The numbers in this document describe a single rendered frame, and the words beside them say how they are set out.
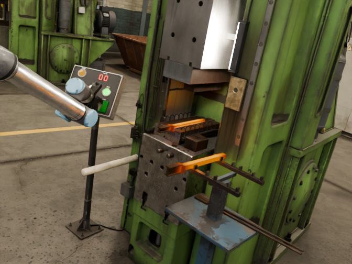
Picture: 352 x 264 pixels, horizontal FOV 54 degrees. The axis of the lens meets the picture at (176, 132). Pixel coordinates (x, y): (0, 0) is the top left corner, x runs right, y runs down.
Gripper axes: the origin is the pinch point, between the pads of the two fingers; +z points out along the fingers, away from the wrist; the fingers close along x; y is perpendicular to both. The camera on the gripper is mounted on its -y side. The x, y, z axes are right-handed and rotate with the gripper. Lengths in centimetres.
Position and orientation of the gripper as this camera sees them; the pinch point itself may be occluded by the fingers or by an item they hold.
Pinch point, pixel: (100, 103)
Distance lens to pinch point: 216.4
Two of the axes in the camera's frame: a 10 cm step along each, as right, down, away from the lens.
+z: 1.4, 2.3, 9.6
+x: 9.5, 2.4, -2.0
